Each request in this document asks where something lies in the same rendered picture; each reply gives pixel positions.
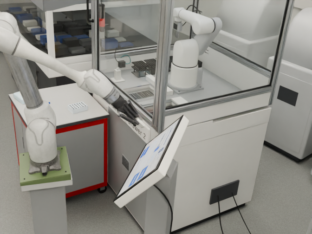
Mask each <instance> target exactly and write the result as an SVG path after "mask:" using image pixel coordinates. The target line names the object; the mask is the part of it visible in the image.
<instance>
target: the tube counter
mask: <svg viewBox="0 0 312 234"><path fill-rule="evenodd" d="M161 143H162V142H160V143H159V144H158V145H157V146H156V148H155V150H154V152H153V154H152V156H151V158H150V160H149V161H148V163H147V164H149V163H150V162H151V161H153V159H154V157H155V155H156V153H157V151H158V149H159V147H160V145H161Z"/></svg>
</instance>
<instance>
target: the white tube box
mask: <svg viewBox="0 0 312 234"><path fill-rule="evenodd" d="M67 106H68V110H69V111H70V112H71V113H72V114H75V113H79V112H83V111H87V110H88V105H86V104H85V103H84V102H83V101H82V102H78V103H74V104H69V105H67Z"/></svg>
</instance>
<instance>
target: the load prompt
mask: <svg viewBox="0 0 312 234"><path fill-rule="evenodd" d="M175 125H176V124H175ZM175 125H174V126H173V127H171V128H170V129H169V131H168V133H167V135H166V137H165V139H164V141H163V143H162V145H161V147H160V149H159V151H158V153H157V155H156V157H155V159H156V158H157V157H158V156H159V155H161V154H162V152H163V150H164V148H165V146H166V144H167V142H168V140H169V138H170V135H171V133H172V131H173V129H174V127H175Z"/></svg>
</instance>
